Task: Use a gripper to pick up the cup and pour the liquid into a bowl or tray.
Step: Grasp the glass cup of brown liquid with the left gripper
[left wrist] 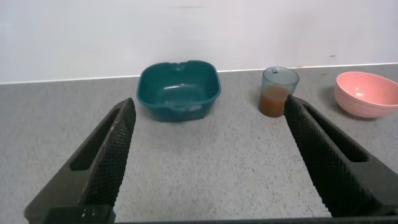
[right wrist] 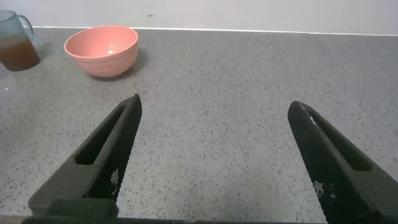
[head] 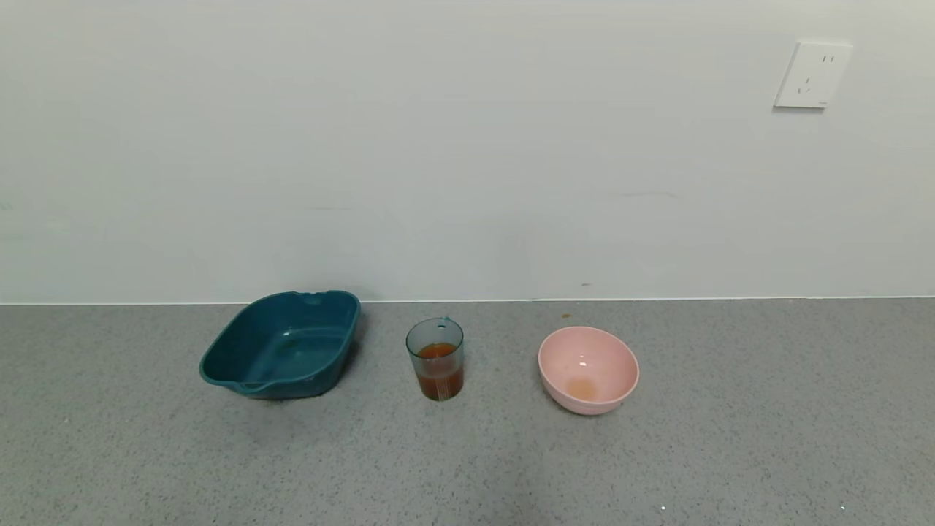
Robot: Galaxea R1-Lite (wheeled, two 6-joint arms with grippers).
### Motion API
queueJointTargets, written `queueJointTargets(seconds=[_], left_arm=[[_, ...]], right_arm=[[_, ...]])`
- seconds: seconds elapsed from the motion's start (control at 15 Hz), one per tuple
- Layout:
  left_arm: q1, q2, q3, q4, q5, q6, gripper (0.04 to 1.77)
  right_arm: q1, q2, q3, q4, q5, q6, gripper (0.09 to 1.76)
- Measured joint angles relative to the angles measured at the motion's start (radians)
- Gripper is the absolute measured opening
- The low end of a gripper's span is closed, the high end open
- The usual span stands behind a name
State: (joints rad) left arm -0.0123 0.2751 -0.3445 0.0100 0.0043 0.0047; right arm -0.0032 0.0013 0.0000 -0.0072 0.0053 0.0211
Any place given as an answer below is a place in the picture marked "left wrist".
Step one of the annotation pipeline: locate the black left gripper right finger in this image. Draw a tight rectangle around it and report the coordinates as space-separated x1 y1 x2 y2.
283 95 398 218

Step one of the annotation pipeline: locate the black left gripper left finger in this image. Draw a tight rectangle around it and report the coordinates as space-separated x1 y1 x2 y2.
24 97 137 224

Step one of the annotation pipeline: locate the ribbed clear blue cup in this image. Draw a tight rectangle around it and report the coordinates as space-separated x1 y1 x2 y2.
259 66 300 118

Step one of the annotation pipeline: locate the pink bowl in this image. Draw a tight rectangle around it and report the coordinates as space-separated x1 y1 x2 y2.
334 71 398 119

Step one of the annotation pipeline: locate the teal plastic basin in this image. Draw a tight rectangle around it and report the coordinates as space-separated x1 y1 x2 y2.
136 60 222 123

